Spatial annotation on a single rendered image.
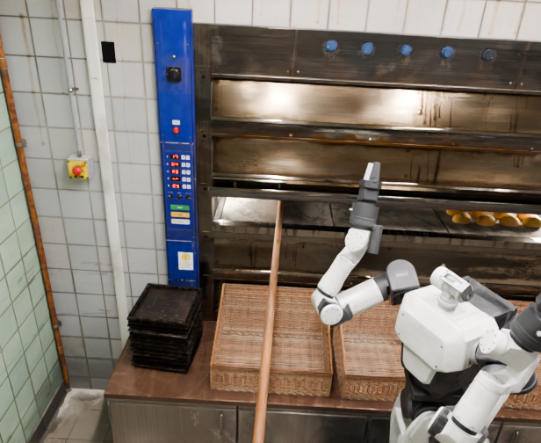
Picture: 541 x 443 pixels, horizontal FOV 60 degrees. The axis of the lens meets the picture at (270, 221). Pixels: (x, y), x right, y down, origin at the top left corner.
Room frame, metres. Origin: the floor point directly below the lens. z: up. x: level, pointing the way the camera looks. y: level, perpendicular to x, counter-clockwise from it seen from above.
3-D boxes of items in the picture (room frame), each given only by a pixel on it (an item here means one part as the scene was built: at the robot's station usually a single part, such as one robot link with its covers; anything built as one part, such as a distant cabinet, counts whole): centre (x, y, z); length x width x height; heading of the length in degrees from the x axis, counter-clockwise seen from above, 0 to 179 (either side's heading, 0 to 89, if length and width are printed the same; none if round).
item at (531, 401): (1.80, -1.23, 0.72); 0.56 x 0.49 x 0.28; 88
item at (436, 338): (1.22, -0.61, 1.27); 0.34 x 0.30 x 0.36; 30
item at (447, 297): (1.20, -0.55, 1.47); 0.10 x 0.07 x 0.09; 30
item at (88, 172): (2.04, 0.89, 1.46); 0.10 x 0.07 x 0.10; 90
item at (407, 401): (1.20, -0.64, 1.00); 0.28 x 0.13 x 0.18; 90
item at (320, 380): (1.81, -0.04, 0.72); 0.56 x 0.49 x 0.28; 89
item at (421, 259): (2.07, -0.61, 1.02); 1.79 x 0.11 x 0.19; 90
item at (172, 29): (3.01, 0.43, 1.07); 1.93 x 0.16 x 2.15; 0
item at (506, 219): (2.51, -1.20, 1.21); 0.61 x 0.48 x 0.06; 0
